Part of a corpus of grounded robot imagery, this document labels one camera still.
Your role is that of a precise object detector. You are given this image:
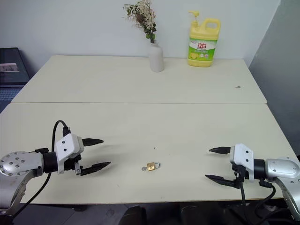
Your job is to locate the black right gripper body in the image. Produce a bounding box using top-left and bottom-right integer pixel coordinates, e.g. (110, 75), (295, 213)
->
(231, 163), (247, 189)

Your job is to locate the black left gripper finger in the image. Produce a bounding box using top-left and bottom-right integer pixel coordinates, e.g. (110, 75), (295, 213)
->
(80, 161), (112, 177)
(82, 138), (105, 148)

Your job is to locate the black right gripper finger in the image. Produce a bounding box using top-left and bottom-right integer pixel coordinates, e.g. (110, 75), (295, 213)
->
(209, 146), (232, 155)
(204, 174), (236, 188)

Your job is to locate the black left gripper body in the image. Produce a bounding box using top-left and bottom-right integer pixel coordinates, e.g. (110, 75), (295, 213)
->
(62, 153), (83, 176)

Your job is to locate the small brass padlock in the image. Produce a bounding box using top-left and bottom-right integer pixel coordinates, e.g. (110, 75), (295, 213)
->
(146, 161), (161, 172)

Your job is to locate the dark rounded shape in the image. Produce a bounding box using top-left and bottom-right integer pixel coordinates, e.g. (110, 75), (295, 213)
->
(122, 205), (148, 225)

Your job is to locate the yellow detergent pump bottle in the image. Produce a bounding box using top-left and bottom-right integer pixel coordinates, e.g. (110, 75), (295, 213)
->
(187, 10), (222, 68)

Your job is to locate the white ceramic vase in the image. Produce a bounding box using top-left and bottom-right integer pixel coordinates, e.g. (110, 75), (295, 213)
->
(149, 42), (165, 73)

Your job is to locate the dark open laptop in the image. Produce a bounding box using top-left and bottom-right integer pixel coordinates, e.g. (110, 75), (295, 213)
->
(0, 47), (31, 111)

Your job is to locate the dried flower bouquet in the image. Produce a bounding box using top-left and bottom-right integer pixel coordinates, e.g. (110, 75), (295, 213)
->
(122, 0), (158, 44)

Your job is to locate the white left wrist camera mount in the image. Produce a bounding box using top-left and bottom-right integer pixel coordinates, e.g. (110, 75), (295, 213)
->
(54, 133), (85, 174)

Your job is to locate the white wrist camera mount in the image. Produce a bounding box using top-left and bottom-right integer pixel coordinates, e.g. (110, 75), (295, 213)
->
(229, 143), (255, 181)
(54, 133), (85, 174)

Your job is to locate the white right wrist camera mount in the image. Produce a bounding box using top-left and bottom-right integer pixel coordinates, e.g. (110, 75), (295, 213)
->
(229, 143), (255, 181)

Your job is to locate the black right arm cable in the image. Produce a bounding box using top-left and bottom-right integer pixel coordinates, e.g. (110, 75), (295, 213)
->
(239, 179), (277, 213)

